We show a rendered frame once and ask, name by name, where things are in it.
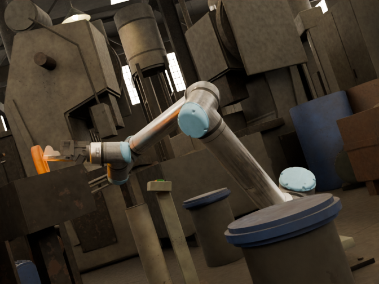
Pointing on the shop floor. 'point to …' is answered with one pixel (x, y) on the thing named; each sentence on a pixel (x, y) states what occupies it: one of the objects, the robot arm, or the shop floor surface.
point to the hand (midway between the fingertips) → (40, 159)
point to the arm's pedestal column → (358, 260)
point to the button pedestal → (175, 231)
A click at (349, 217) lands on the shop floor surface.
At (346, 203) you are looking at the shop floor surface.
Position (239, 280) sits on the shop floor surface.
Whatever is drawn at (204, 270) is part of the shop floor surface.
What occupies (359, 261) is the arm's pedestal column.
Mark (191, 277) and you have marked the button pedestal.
